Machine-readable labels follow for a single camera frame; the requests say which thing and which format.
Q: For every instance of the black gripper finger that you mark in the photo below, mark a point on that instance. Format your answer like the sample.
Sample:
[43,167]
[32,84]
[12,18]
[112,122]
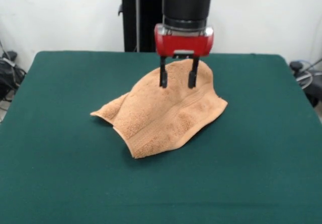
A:
[192,80]
[163,79]

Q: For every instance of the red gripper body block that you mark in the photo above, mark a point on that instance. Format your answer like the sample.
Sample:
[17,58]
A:
[183,44]

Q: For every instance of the peach terry towel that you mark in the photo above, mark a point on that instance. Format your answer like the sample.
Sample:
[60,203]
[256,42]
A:
[156,118]

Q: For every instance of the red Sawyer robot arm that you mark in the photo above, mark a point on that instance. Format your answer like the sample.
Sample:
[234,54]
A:
[186,2]

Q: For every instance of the dark green table cloth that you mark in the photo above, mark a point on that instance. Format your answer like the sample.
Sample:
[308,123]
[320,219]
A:
[75,183]

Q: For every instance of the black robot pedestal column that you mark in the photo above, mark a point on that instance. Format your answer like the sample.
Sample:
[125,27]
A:
[146,20]

